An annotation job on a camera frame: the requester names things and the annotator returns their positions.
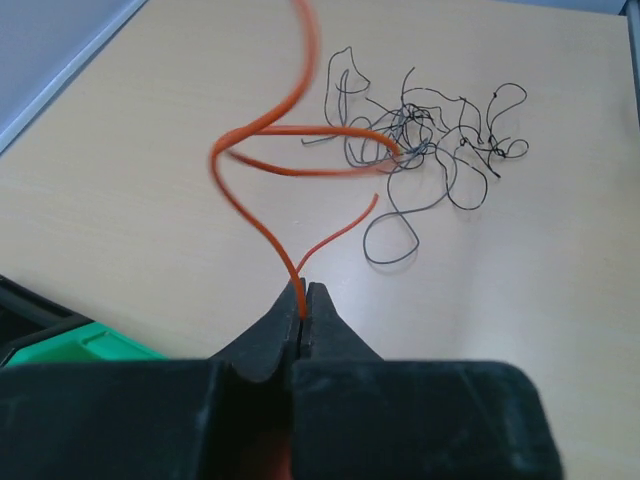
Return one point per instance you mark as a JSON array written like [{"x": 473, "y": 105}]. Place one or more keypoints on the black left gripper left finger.
[{"x": 271, "y": 342}]

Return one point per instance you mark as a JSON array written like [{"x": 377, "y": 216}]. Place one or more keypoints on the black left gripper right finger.
[{"x": 324, "y": 335}]

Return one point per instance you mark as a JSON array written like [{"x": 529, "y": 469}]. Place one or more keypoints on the green plastic bin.
[{"x": 90, "y": 342}]

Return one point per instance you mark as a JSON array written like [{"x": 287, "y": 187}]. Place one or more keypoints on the black plastic bin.
[{"x": 35, "y": 329}]

